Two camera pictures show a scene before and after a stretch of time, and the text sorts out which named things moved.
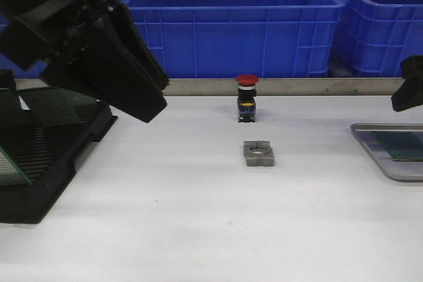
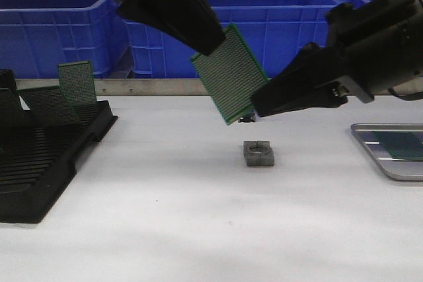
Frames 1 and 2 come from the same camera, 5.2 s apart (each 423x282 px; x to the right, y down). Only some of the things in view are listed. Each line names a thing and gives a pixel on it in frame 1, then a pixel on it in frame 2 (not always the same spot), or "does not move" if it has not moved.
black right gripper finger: x=408 y=95 to x=375 y=45
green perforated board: x=402 y=145 does not move
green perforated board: x=10 y=172 to x=232 y=73
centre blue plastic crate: x=236 y=26 does not move
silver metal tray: x=398 y=146 does not move
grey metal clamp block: x=258 y=153 does not move
